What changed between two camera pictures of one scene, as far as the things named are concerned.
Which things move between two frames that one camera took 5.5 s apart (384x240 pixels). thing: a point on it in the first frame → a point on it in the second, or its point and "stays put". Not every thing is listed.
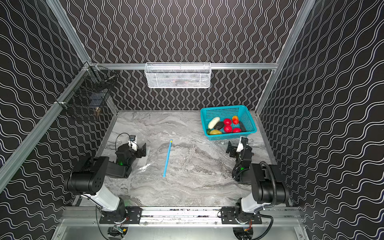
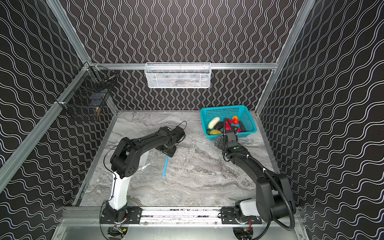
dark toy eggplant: x=219 y=125 stays put
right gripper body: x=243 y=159 → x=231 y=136
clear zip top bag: x=156 y=162 stays put
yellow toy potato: x=215 y=132 stays put
